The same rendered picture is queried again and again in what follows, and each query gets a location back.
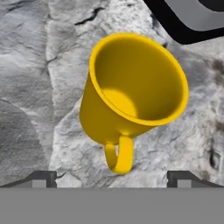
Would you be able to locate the yellow mug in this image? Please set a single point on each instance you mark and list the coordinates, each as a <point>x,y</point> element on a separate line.
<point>102,116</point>

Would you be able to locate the black rimmed steel sink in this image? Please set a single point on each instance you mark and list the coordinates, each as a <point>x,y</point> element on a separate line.
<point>180,29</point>

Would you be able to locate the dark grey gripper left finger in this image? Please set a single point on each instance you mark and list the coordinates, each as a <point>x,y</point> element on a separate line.
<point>43,176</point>

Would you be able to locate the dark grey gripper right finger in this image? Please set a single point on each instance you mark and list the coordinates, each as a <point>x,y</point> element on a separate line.
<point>179,176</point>

